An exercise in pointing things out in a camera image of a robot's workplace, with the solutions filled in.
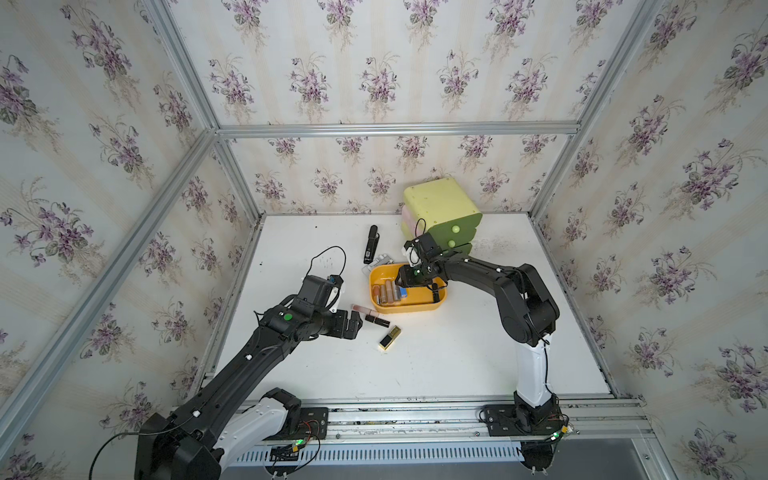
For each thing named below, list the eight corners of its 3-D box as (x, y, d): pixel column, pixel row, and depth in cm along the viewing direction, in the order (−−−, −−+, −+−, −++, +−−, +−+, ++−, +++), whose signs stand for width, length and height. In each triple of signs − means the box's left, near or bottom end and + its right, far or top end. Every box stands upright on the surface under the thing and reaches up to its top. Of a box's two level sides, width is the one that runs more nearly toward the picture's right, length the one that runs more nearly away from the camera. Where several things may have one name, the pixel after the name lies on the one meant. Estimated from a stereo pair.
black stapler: (364, 263, 107) (364, 254, 103) (371, 233, 117) (370, 224, 113) (374, 264, 107) (374, 255, 103) (380, 234, 117) (379, 225, 113)
